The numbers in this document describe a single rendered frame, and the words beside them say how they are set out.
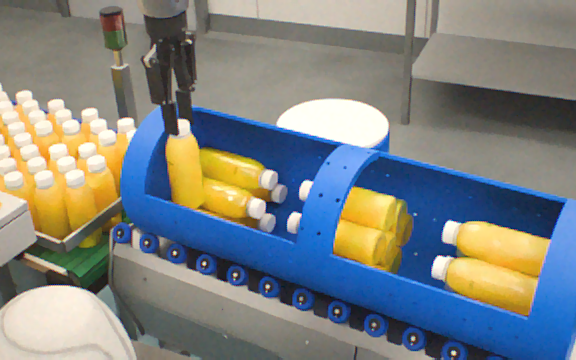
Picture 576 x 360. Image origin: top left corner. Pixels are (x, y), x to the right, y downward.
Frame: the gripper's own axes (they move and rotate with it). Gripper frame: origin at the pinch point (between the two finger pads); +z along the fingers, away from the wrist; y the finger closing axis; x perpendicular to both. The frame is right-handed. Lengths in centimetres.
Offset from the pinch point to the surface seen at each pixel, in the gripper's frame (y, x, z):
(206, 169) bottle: 7.5, 0.5, 17.0
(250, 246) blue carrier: -8.7, -20.6, 18.4
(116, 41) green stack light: 39, 52, 9
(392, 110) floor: 247, 56, 129
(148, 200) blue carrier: -8.6, 2.7, 15.7
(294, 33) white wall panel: 307, 153, 122
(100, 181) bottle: 0.5, 25.2, 23.3
